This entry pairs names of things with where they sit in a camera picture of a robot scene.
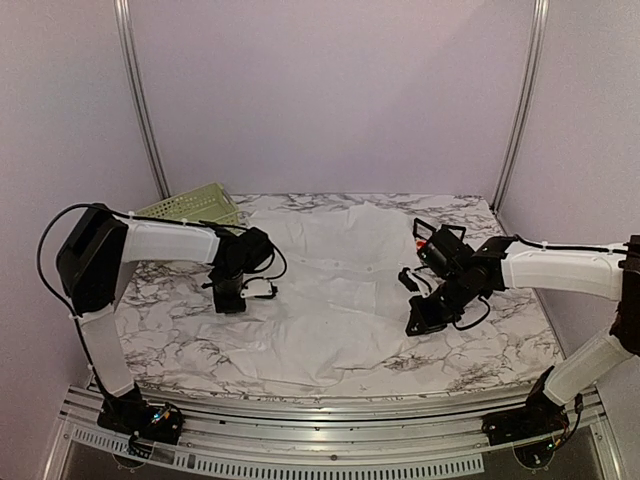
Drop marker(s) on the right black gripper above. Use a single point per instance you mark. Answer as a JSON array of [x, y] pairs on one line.
[[427, 310]]

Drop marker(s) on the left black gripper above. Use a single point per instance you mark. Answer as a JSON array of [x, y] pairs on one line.
[[223, 306]]

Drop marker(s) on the white button shirt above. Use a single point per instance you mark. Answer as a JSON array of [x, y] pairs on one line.
[[340, 305]]

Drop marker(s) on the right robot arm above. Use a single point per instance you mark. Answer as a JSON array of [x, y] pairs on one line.
[[513, 263]]

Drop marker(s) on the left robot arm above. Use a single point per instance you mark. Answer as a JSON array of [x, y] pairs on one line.
[[104, 241]]

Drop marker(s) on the black box with brown brooch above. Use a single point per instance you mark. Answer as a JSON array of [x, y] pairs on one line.
[[456, 230]]

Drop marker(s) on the black box of flower brooch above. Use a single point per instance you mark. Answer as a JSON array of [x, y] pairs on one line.
[[422, 230]]

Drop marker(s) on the green plastic basket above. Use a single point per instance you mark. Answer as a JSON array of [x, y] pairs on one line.
[[210, 203]]

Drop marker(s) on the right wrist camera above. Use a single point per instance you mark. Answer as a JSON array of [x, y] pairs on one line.
[[413, 282]]

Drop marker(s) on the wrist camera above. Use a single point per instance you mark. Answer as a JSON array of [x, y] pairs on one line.
[[258, 288], [413, 282]]

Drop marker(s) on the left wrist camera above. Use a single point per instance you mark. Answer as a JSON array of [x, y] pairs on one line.
[[258, 288]]

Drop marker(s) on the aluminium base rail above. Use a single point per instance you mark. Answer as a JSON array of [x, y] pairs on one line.
[[360, 430]]

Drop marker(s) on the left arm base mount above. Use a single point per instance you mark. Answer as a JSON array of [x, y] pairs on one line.
[[161, 423]]

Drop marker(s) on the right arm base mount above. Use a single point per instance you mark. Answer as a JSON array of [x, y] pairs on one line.
[[535, 418]]

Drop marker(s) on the white slotted cable duct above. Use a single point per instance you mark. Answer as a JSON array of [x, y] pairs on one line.
[[234, 467]]

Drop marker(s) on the left aluminium frame post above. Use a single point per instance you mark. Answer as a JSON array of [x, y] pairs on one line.
[[134, 76]]

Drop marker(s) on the aluminium frame post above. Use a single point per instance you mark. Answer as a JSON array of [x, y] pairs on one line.
[[134, 76], [523, 106]]

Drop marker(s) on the right aluminium frame post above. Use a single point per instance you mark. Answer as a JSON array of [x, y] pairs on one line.
[[523, 106]]

